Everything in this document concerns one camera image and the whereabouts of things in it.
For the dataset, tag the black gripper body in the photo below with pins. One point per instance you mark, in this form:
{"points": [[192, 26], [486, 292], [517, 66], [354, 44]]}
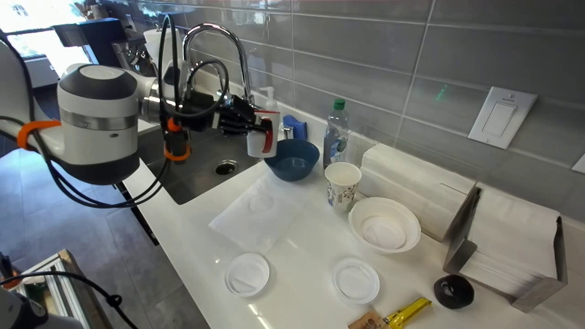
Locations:
{"points": [[221, 115]]}

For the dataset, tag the white cup with red inside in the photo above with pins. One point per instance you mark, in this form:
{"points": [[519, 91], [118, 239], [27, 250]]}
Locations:
{"points": [[256, 144]]}

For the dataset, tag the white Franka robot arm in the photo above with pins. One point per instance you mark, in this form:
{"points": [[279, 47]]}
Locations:
{"points": [[96, 133]]}

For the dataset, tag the blue bowl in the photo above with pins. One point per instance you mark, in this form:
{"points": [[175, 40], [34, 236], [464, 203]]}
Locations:
{"points": [[294, 163]]}

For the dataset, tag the patterned paper cup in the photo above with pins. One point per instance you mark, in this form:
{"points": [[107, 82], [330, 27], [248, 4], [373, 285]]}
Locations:
{"points": [[341, 185]]}

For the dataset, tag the white bowl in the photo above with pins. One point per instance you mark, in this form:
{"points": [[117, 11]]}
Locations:
{"points": [[383, 228]]}

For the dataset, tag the clear soap dispenser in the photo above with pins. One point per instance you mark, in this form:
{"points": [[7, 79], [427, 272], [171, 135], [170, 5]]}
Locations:
{"points": [[268, 97]]}

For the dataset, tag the blue sponge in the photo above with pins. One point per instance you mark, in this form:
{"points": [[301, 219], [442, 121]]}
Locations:
{"points": [[294, 126]]}

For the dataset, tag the stainless steel sink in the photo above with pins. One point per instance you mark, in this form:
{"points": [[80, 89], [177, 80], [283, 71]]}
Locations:
{"points": [[201, 174]]}

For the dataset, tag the tall chrome faucet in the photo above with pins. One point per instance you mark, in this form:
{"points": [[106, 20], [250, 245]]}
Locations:
{"points": [[234, 42]]}

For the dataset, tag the clear bottle with green cap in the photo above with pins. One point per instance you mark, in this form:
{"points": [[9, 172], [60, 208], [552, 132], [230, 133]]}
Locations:
{"points": [[336, 137]]}

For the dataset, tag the white paper sheet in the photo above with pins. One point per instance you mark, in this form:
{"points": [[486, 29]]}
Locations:
{"points": [[256, 216]]}

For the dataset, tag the black countertop appliance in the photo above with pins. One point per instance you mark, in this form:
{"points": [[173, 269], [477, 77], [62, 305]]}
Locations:
{"points": [[102, 36]]}

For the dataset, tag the round white lid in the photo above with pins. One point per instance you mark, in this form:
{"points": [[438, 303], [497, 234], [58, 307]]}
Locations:
{"points": [[246, 274], [354, 280]]}

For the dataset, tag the loose white napkin stack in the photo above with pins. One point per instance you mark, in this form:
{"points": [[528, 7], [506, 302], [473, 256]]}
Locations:
{"points": [[413, 185]]}

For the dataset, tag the brown packet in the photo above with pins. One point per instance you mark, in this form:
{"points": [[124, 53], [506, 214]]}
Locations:
{"points": [[365, 320]]}

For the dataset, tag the metal napkin holder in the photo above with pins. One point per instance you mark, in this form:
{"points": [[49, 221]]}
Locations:
{"points": [[460, 230]]}

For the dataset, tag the yellow tool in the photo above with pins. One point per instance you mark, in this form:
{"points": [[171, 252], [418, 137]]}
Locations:
{"points": [[405, 311]]}

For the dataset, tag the black round lid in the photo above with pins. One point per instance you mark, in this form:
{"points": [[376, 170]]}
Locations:
{"points": [[453, 291]]}

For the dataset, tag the white napkin stack in holder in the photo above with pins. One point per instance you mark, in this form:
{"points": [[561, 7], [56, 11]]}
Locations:
{"points": [[517, 238]]}

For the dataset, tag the grey tripod head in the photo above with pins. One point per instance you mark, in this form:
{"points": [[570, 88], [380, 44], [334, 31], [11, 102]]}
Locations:
{"points": [[18, 311]]}

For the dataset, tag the black wrist camera orange clips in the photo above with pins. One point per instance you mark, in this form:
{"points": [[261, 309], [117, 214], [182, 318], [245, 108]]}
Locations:
{"points": [[175, 143]]}

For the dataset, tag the metal frame cart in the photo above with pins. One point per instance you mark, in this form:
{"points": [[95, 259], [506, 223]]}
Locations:
{"points": [[65, 285]]}

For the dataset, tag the white wall switch plate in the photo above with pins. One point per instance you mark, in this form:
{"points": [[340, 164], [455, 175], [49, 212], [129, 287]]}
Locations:
{"points": [[500, 117]]}

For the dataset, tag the white wall outlet plate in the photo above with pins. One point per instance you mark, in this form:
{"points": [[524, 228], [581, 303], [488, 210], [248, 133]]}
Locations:
{"points": [[579, 163]]}

